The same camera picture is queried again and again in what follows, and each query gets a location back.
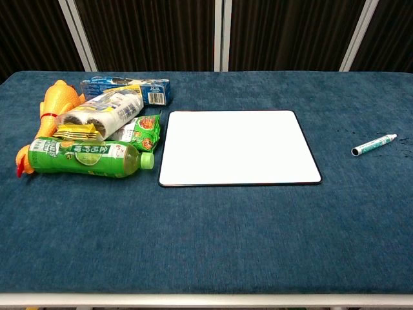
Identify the green white marker pen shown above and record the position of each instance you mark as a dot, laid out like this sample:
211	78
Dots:
374	145

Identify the white whiteboard with black rim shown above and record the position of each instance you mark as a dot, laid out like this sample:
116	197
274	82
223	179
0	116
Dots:
238	148

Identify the green snack packet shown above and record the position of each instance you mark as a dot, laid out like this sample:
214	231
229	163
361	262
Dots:
146	129

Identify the blue fabric tablecloth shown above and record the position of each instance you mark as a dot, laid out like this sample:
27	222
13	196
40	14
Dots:
206	232

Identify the blue cookie box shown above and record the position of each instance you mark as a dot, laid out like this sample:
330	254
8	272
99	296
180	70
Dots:
156	91

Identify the white wrapped roll package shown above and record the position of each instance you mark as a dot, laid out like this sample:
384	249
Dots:
111	111

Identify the green tea bottle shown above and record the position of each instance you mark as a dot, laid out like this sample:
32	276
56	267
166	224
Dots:
84	156

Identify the yellow striped sachet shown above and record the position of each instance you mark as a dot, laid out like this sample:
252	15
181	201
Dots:
74	131

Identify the dark ribbed partition panel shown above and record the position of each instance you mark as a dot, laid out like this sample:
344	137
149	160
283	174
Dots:
151	32
29	35
290	32
390	35

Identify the orange rubber chicken toy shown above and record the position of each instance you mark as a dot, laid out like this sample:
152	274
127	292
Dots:
61	97

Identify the white partition post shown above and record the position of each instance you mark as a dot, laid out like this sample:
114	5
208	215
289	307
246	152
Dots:
222	35
79	35
359	35

